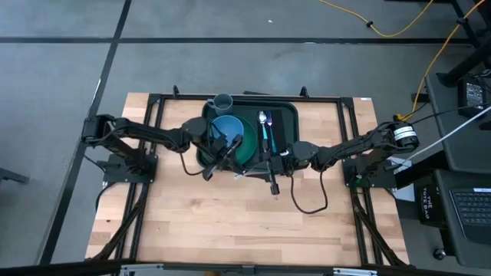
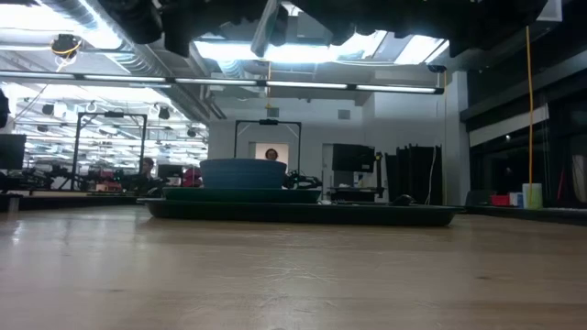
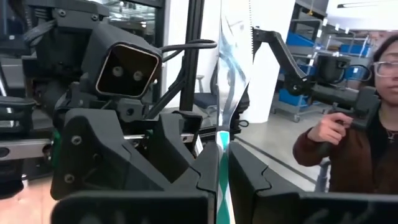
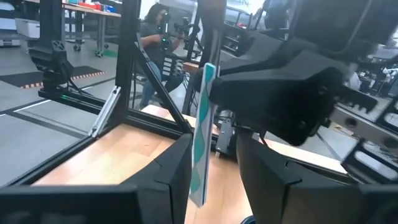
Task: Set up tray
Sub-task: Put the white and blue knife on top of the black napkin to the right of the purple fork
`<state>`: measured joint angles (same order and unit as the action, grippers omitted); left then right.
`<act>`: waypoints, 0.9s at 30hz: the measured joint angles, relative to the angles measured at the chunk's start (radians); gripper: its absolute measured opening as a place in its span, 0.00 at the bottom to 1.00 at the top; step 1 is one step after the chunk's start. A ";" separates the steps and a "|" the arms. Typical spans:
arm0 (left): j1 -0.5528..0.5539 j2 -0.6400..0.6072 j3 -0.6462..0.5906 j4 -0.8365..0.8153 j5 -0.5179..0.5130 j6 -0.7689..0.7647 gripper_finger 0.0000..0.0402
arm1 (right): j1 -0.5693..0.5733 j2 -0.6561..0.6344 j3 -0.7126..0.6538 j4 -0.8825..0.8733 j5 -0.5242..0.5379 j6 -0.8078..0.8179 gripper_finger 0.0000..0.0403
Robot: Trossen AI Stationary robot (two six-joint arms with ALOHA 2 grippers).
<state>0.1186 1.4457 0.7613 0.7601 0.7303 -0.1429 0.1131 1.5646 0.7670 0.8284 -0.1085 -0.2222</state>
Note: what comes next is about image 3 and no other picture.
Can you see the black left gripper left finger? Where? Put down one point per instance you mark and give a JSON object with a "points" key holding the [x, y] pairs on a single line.
{"points": [[208, 177]]}

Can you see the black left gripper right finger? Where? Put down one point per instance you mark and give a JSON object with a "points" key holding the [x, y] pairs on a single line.
{"points": [[248, 180]]}

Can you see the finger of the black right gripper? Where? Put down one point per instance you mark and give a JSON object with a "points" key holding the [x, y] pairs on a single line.
{"points": [[174, 143], [99, 161]]}

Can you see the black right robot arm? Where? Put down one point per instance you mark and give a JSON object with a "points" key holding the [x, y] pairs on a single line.
{"points": [[62, 46]]}

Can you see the dark blue office chair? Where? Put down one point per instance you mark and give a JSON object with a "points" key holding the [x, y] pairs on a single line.
{"points": [[205, 101]]}

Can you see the person's hand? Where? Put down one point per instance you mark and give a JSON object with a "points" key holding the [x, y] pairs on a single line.
{"points": [[329, 129]]}

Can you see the person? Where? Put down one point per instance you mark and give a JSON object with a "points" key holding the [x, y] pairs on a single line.
{"points": [[357, 161]]}

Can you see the blue storage bin shelf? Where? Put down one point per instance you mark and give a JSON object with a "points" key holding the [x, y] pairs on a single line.
{"points": [[295, 40]]}

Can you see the person's eyeglasses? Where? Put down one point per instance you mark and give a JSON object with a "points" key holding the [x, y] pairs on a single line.
{"points": [[385, 69]]}

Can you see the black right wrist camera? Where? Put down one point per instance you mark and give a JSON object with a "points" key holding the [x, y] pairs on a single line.
{"points": [[124, 71]]}

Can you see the black aluminium upright post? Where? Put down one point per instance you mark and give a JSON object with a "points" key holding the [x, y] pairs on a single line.
{"points": [[191, 62]]}

